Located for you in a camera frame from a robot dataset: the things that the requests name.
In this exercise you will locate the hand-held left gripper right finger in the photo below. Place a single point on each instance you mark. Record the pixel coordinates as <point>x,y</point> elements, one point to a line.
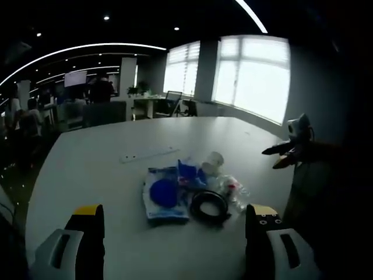
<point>268,242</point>

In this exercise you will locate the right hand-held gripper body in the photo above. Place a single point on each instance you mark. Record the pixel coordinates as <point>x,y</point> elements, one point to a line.
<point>297,125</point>

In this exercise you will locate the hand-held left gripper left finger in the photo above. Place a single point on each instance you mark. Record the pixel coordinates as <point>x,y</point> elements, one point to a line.
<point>73,245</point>

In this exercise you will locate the clear plastic bottle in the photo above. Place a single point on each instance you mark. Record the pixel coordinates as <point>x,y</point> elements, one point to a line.
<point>231,188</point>

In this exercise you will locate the white paper cup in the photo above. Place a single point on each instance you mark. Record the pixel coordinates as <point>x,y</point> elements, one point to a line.
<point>213,164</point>

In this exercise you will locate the blue wrapper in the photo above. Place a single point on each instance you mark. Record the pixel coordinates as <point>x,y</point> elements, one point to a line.
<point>190,174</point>

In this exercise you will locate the white and blue packet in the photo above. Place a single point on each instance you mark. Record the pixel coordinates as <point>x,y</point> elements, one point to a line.
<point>163,195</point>

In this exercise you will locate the white table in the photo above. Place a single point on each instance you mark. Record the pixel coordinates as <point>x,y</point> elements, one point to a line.
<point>116,175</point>

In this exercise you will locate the black office chair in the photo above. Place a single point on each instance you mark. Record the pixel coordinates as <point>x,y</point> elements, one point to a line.
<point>170,103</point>

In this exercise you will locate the grey partition panel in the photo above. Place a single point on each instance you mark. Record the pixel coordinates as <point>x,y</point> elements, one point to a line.
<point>104,113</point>

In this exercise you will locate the white background desk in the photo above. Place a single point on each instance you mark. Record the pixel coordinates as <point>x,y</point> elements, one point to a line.
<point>145,106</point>

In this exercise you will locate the green potted plant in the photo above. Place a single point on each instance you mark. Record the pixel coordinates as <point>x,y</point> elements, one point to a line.
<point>138,88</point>

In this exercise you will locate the wall screen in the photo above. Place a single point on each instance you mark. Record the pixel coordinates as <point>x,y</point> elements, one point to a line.
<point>75,78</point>

